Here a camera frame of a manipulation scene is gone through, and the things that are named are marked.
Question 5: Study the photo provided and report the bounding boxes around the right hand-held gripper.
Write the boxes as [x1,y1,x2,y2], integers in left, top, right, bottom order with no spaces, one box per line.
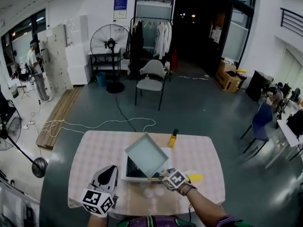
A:
[160,167,190,191]

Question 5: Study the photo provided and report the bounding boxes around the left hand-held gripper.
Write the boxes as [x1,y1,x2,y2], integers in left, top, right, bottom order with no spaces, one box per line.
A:
[80,165,119,216]

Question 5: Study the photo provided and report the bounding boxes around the white induction stove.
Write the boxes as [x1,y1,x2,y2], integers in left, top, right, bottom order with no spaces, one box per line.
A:
[121,147,173,183]

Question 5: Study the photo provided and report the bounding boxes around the grey square frying pan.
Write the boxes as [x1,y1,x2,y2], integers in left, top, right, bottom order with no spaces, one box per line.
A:
[124,132,169,179]

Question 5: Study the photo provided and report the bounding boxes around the person's right forearm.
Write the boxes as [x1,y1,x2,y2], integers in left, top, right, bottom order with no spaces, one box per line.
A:
[185,188,232,226]

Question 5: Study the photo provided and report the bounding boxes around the person's left forearm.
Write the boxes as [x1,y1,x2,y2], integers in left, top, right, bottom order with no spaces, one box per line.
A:
[88,213,107,227]

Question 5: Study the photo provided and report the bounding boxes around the person's right hand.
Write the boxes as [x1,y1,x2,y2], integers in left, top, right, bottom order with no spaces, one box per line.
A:
[179,182,197,196]

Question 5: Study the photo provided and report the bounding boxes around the yellow plastic utensil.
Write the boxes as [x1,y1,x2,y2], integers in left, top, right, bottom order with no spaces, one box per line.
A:
[186,174,204,183]

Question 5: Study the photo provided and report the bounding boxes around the checked pale tablecloth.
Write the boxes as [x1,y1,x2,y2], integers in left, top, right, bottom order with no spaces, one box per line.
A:
[67,130,225,216]

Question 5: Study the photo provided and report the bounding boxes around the yellow bottle with black cap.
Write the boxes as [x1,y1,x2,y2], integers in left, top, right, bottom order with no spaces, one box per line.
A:
[168,128,179,148]

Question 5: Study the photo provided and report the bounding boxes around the black stand with round base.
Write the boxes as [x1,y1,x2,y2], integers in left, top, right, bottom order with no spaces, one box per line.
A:
[4,133,48,178]

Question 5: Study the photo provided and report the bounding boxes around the white power strip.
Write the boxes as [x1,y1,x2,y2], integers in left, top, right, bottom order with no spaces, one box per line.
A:
[22,120,36,130]

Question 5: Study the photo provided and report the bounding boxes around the blue chair with black legs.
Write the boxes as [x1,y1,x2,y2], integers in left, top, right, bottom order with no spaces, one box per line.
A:
[241,102,275,154]

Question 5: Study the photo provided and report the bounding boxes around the blue waste bin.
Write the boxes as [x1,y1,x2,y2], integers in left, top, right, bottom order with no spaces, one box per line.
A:
[96,71,107,87]

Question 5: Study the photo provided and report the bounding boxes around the brown cardboard box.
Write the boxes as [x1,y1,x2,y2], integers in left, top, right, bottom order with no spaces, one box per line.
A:
[214,60,242,93]

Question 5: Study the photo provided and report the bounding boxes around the white side table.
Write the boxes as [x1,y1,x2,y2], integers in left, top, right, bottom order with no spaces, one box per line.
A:
[265,119,303,169]

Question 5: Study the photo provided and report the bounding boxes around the black low shelf table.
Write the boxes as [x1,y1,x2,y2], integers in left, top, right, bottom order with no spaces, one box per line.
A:
[89,48,122,76]

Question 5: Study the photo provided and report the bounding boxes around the stack of white foam boxes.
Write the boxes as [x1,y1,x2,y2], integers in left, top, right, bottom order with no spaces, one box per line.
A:
[64,15,91,86]

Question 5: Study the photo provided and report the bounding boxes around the beige locker cabinet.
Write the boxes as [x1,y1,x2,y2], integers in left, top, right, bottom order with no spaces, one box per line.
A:
[37,24,74,94]

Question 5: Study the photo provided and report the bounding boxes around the white coats on hangers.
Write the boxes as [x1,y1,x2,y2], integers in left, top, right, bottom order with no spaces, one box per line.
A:
[154,20,173,60]

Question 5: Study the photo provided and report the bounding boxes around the black clothes rack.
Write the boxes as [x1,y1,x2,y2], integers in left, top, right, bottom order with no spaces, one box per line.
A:
[128,17,174,75]

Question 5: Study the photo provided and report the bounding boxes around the black standing floor fan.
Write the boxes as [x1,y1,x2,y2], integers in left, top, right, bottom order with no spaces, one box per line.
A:
[89,24,130,94]

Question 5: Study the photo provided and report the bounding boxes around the black coat on hanger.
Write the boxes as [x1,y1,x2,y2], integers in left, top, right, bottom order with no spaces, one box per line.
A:
[130,20,145,67]

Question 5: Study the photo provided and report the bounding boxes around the white cable on floor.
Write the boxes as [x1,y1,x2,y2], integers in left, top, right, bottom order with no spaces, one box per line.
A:
[42,117,157,138]

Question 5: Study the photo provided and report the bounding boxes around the black cable on floor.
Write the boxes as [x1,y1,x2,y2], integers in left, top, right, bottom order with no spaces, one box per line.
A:
[115,93,138,132]

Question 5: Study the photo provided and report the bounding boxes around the grey chair with black frame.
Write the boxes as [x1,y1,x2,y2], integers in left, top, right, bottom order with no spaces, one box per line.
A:
[134,59,168,112]

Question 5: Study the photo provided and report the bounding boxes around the black fan with wire guard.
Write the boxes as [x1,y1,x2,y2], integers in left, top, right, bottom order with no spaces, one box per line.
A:
[0,99,22,151]

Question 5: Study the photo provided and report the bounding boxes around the blue wall poster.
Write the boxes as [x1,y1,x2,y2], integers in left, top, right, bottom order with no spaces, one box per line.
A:
[113,0,129,11]

